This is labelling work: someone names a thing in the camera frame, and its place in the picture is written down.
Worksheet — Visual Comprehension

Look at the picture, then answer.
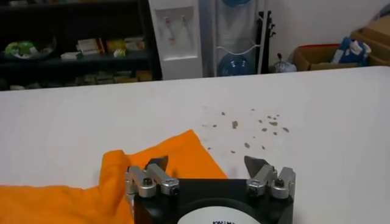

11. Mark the small white flat box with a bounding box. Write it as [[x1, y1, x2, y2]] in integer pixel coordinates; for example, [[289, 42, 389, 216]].
[[60, 51, 82, 61]]

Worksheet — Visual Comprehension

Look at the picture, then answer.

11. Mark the cream orange medicine box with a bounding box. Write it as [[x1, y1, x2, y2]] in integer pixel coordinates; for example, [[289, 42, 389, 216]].
[[124, 37, 146, 51]]

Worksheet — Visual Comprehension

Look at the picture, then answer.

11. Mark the blue water jug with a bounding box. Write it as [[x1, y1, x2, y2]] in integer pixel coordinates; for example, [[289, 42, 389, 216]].
[[218, 53, 256, 77], [221, 0, 253, 7]]

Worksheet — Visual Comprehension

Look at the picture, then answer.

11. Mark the white metal jug rack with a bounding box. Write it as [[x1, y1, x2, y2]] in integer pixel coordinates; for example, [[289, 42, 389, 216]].
[[197, 0, 272, 77]]

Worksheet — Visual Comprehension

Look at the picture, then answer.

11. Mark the yellow medicine box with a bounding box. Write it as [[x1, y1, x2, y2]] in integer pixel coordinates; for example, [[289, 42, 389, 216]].
[[105, 38, 126, 52]]

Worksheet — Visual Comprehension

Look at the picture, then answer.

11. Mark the brown open cardboard box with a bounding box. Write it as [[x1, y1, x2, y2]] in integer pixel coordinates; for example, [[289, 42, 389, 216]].
[[292, 44, 360, 72]]

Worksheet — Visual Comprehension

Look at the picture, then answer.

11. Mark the large brown cardboard box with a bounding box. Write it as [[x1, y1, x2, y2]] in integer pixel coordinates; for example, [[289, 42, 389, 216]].
[[350, 15, 390, 67]]

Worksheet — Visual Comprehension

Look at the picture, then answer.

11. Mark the white red medicine box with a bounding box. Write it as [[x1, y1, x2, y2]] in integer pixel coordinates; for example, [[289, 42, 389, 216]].
[[76, 38, 106, 55]]

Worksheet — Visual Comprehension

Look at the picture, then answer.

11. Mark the clear bowl with green packs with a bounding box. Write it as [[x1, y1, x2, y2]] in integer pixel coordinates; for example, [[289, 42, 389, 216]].
[[2, 38, 57, 60]]

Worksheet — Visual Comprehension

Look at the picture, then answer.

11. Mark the blue and white bag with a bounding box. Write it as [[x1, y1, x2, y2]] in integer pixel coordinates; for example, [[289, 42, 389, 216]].
[[331, 36, 372, 66]]

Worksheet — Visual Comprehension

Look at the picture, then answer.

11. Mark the white water dispenser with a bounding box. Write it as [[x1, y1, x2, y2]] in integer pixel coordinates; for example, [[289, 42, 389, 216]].
[[148, 0, 204, 80]]

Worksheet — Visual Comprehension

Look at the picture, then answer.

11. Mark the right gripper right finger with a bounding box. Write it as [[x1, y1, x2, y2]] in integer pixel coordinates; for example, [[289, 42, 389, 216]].
[[243, 155, 296, 200]]

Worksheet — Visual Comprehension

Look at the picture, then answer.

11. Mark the grey tied plastic bag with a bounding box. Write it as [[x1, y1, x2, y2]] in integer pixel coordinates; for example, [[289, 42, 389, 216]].
[[269, 53, 297, 74]]

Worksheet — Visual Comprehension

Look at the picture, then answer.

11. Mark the orange t-shirt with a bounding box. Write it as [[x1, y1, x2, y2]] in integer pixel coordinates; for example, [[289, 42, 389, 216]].
[[0, 129, 229, 224]]

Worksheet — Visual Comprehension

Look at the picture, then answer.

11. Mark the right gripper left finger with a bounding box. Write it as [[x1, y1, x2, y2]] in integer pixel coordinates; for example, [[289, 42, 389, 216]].
[[124, 155, 180, 211]]

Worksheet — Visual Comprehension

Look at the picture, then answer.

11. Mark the black shelf unit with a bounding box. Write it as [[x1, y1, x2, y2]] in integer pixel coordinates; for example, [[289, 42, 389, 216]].
[[0, 0, 162, 91]]

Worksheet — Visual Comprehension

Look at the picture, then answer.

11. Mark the black stand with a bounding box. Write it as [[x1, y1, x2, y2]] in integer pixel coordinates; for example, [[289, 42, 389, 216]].
[[257, 10, 277, 74]]

